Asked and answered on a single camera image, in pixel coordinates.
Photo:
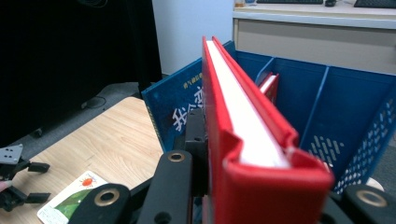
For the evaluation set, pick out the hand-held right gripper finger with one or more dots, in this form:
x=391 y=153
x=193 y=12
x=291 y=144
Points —
x=197 y=140

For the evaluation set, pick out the white book with green leaf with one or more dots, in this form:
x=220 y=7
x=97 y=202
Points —
x=71 y=199

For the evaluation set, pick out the blue picture book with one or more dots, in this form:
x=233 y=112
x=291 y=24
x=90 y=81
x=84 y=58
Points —
x=171 y=102

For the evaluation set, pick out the red hardcover book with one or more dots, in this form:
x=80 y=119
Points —
x=271 y=88
x=249 y=193

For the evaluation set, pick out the blue plastic file rack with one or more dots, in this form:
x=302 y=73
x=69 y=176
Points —
x=342 y=109

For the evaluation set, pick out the white panel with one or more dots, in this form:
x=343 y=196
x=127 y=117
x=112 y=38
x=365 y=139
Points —
x=193 y=31

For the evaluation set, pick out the black curtain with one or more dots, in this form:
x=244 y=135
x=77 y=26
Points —
x=62 y=56

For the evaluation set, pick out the beige office desk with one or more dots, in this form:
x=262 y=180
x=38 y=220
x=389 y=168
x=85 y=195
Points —
x=311 y=46

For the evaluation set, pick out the black keyboard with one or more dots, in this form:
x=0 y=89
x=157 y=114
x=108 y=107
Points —
x=375 y=3
x=289 y=1

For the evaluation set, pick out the black computer mouse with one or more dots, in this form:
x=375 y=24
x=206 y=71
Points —
x=330 y=2

